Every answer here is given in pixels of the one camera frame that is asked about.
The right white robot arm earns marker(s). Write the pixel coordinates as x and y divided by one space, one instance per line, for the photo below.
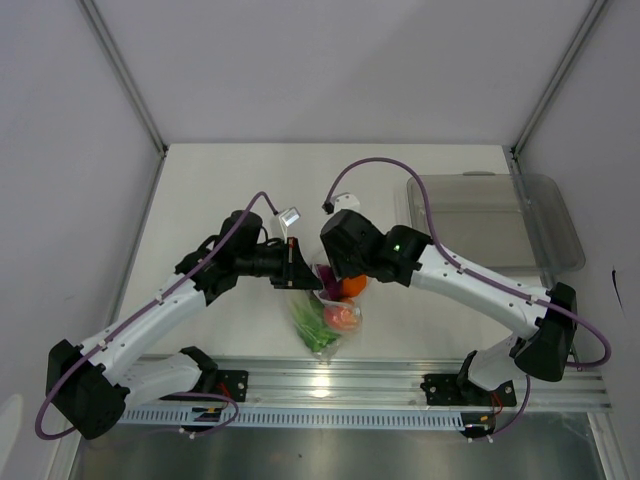
539 321

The clear zip top bag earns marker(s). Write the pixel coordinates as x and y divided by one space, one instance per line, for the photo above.
320 257

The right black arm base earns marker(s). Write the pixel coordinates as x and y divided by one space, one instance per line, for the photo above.
442 389

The green lettuce leaf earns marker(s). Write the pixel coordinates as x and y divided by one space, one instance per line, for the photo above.
308 315

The grey slotted cable duct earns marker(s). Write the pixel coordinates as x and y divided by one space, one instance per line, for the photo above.
250 416

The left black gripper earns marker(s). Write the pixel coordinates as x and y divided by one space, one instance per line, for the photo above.
294 272

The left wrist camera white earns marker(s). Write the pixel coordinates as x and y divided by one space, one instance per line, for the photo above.
282 222

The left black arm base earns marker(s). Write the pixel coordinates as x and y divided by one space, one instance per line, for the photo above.
229 383

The purple red onion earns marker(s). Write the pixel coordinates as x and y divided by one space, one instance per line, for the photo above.
331 285

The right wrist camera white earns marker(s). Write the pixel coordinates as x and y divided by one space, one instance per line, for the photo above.
343 201

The aluminium mounting rail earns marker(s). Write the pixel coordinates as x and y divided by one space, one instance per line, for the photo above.
390 384

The orange fruit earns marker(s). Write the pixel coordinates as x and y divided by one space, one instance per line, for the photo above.
353 287

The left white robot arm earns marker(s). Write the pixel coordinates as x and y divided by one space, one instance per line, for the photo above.
92 384

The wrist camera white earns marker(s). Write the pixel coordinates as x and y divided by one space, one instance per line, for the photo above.
282 222
343 201

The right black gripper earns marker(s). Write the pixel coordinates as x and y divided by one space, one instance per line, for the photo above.
340 269

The peach fruit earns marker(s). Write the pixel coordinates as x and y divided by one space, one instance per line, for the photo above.
343 316

